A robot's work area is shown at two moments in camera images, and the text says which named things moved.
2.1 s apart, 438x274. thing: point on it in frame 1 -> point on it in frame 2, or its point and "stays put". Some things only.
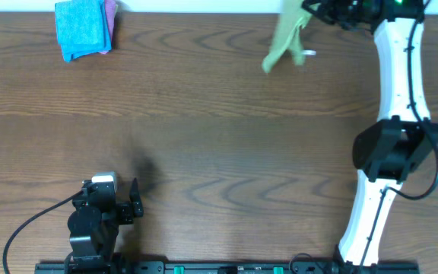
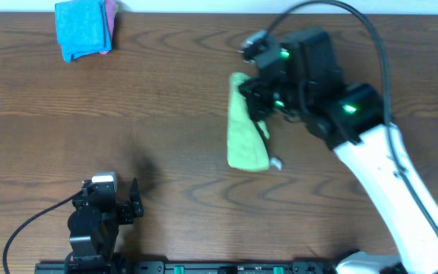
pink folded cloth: x=110 y=5 stays put
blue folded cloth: x=82 y=28 stays put
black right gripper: x=322 y=10 -> x=259 y=97
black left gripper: x=126 y=212 stays put
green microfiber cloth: x=293 y=17 -> x=245 y=151
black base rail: x=227 y=267 stays put
